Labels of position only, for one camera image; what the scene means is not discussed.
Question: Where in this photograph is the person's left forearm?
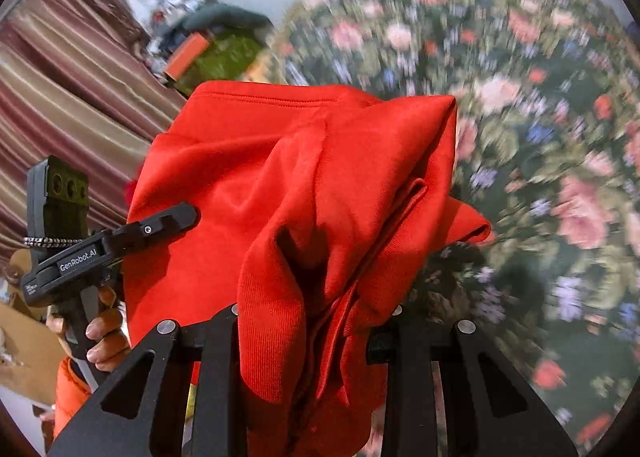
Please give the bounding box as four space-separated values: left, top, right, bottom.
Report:
52 357 94 439

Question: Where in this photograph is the floral bed blanket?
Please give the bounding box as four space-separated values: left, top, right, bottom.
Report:
250 0 640 457

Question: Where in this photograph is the pile of small clutter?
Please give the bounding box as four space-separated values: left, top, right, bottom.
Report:
147 0 222 54

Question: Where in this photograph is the person's left hand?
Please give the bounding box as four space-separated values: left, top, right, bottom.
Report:
85 285 132 372

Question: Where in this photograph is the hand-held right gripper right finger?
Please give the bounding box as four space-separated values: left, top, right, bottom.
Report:
366 304 579 457

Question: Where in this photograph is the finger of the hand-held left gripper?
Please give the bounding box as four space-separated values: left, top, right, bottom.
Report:
112 202 202 256

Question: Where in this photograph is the striped curtain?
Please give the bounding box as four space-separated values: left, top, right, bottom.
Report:
0 0 189 263

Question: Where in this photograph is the orange box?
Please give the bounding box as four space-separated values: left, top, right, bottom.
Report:
164 32 210 81

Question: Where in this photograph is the dark grey cushion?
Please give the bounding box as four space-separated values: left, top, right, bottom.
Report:
182 4 274 34

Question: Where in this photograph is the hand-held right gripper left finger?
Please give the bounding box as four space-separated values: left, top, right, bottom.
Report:
47 303 248 457

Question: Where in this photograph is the tan cardboard box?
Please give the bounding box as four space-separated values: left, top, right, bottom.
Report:
0 302 69 406

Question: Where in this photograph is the red garment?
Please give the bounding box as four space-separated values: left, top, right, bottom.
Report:
122 80 493 457

